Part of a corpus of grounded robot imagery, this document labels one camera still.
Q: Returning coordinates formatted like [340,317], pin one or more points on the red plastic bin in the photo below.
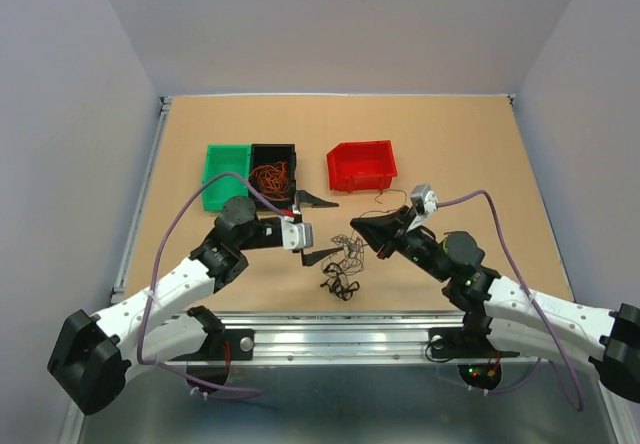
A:
[361,166]

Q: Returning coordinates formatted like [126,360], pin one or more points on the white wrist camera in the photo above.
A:
[296,236]
[423,204]

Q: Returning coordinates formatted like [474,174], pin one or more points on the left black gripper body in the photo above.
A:
[263,238]

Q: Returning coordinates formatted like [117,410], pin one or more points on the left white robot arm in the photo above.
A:
[96,355]

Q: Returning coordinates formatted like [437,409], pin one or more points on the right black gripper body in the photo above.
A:
[414,245]

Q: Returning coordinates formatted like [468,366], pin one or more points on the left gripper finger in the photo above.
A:
[311,257]
[305,199]

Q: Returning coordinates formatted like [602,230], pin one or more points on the aluminium mounting rail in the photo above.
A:
[339,338]

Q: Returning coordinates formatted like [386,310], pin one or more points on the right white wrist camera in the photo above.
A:
[423,204]

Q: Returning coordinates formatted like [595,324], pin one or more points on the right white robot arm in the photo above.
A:
[508,315]

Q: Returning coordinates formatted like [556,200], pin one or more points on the aluminium table side frame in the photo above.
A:
[120,283]

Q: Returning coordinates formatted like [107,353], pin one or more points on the black plastic bin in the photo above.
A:
[273,173]

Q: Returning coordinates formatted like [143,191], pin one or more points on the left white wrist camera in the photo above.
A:
[296,236]

